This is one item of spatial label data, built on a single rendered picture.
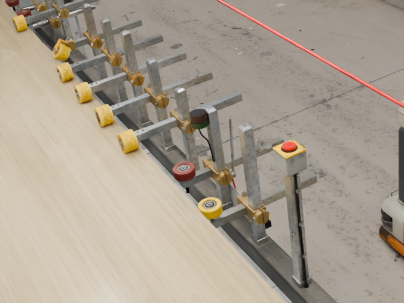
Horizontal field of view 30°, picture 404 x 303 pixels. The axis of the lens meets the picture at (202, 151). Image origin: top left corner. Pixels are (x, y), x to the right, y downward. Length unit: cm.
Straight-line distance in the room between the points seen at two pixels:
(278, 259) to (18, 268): 85
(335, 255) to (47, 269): 163
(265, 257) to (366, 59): 289
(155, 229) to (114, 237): 13
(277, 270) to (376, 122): 217
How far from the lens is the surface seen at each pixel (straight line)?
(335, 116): 464
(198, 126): 258
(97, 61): 353
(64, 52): 371
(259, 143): 283
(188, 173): 268
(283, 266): 255
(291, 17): 601
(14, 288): 241
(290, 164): 215
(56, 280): 238
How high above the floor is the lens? 241
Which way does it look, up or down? 33 degrees down
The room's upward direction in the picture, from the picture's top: 10 degrees counter-clockwise
